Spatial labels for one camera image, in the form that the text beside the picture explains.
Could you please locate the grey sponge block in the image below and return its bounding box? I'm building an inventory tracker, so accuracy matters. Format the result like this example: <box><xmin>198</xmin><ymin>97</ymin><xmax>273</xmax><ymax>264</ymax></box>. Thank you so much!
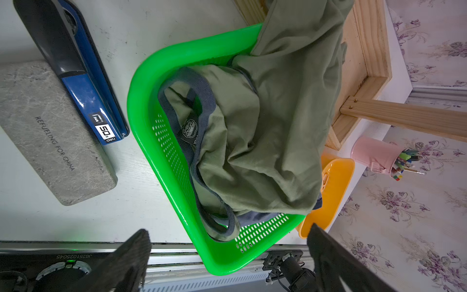
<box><xmin>1</xmin><ymin>61</ymin><xmax>118</xmax><ymax>206</ymax></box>

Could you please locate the olive green tank top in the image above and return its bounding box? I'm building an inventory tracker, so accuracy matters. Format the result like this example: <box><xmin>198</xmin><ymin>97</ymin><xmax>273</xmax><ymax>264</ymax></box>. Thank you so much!
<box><xmin>158</xmin><ymin>1</ymin><xmax>354</xmax><ymax>242</ymax></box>

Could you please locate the pink pen cup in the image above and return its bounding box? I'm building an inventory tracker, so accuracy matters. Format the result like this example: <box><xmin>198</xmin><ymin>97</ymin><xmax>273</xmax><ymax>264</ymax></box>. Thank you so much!
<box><xmin>351</xmin><ymin>136</ymin><xmax>426</xmax><ymax>181</ymax></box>

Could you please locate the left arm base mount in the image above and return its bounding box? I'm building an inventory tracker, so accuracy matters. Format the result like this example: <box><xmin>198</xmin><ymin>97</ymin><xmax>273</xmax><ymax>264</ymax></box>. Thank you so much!
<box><xmin>1</xmin><ymin>251</ymin><xmax>109</xmax><ymax>292</ymax></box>

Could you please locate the grey blue tank top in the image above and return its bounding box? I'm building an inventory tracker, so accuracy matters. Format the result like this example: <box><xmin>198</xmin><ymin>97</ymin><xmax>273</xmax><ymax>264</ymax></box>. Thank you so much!
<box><xmin>237</xmin><ymin>211</ymin><xmax>279</xmax><ymax>226</ymax></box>

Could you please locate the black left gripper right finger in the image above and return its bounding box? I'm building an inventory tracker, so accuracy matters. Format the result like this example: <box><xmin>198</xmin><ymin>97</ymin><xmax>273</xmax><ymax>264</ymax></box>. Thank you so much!
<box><xmin>307</xmin><ymin>224</ymin><xmax>394</xmax><ymax>292</ymax></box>

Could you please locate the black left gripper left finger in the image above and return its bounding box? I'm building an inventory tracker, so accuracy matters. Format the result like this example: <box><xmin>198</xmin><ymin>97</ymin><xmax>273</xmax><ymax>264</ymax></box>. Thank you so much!
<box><xmin>67</xmin><ymin>229</ymin><xmax>152</xmax><ymax>292</ymax></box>

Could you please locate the wooden clothes rack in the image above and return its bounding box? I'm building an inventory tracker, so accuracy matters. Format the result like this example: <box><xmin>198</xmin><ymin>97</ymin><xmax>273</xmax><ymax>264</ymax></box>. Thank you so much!
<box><xmin>233</xmin><ymin>0</ymin><xmax>467</xmax><ymax>151</ymax></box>

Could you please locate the yellow plastic tray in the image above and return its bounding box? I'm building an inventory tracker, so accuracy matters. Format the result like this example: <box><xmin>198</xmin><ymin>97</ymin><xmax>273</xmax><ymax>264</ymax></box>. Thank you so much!
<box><xmin>296</xmin><ymin>153</ymin><xmax>355</xmax><ymax>239</ymax></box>

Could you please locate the green plastic basket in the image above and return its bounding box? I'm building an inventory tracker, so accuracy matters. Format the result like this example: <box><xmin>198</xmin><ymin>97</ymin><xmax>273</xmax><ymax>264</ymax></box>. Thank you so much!
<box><xmin>127</xmin><ymin>24</ymin><xmax>305</xmax><ymax>276</ymax></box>

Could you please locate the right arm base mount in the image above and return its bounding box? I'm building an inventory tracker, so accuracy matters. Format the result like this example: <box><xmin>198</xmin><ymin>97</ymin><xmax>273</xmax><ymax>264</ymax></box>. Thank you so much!
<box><xmin>262</xmin><ymin>249</ymin><xmax>318</xmax><ymax>292</ymax></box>

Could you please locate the blue black handheld device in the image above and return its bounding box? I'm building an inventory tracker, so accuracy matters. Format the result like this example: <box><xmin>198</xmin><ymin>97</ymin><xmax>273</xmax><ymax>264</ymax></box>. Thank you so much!
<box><xmin>13</xmin><ymin>1</ymin><xmax>130</xmax><ymax>145</ymax></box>

